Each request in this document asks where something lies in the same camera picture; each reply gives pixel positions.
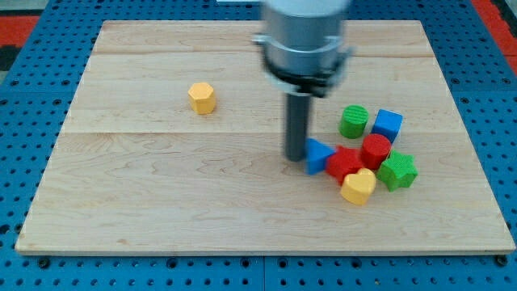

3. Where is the blue triangle block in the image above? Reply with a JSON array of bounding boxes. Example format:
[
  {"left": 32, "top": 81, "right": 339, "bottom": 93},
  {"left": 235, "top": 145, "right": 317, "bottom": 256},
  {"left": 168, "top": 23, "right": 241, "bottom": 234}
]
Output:
[{"left": 305, "top": 138, "right": 335, "bottom": 175}]

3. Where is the yellow heart block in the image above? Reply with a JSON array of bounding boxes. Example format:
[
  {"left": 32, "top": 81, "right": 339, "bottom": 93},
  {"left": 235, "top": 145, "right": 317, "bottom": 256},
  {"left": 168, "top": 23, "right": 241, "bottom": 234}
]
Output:
[{"left": 340, "top": 168, "right": 376, "bottom": 205}]

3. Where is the green star block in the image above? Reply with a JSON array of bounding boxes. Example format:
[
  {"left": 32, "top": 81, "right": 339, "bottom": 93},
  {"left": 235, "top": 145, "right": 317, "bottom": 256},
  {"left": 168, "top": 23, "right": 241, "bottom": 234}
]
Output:
[{"left": 376, "top": 150, "right": 418, "bottom": 192}]

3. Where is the yellow hexagon block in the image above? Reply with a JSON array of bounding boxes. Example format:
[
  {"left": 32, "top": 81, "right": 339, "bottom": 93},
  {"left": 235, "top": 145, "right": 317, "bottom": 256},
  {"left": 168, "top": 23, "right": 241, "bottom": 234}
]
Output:
[{"left": 187, "top": 82, "right": 216, "bottom": 115}]

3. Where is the red cylinder block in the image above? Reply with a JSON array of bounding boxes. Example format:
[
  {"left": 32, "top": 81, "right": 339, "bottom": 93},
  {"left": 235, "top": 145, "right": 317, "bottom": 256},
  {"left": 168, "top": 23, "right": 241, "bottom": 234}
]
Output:
[{"left": 359, "top": 133, "right": 392, "bottom": 171}]

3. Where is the green cylinder block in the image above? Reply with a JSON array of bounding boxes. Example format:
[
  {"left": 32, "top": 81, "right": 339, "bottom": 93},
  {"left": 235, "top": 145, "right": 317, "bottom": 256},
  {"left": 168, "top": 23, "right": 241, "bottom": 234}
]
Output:
[{"left": 338, "top": 104, "right": 369, "bottom": 139}]

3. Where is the red star block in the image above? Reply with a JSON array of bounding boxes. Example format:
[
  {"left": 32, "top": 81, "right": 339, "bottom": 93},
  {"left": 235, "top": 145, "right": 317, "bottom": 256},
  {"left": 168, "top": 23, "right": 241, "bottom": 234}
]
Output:
[{"left": 325, "top": 145, "right": 364, "bottom": 185}]

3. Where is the wooden board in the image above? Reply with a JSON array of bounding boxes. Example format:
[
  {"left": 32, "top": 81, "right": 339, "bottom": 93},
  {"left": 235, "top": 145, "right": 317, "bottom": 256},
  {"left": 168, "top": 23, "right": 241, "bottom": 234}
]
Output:
[{"left": 15, "top": 20, "right": 515, "bottom": 256}]

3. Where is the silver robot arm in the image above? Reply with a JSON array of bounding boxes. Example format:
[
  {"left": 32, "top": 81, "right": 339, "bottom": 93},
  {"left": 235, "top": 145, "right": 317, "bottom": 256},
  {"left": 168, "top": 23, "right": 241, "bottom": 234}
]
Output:
[{"left": 253, "top": 0, "right": 351, "bottom": 162}]

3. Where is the blue cube block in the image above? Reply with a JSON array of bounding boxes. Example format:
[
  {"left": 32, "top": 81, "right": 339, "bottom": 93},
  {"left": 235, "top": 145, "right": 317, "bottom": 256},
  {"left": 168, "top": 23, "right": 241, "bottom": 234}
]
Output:
[{"left": 371, "top": 109, "right": 403, "bottom": 144}]

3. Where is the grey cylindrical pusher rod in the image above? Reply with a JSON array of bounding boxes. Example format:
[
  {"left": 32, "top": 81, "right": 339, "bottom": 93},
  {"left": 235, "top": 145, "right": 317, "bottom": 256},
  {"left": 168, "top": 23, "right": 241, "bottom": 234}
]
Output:
[{"left": 284, "top": 95, "right": 311, "bottom": 162}]

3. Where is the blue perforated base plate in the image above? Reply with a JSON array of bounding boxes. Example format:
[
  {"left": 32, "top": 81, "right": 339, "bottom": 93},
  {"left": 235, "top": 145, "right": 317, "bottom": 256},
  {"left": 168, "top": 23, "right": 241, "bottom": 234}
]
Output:
[{"left": 1, "top": 1, "right": 516, "bottom": 290}]

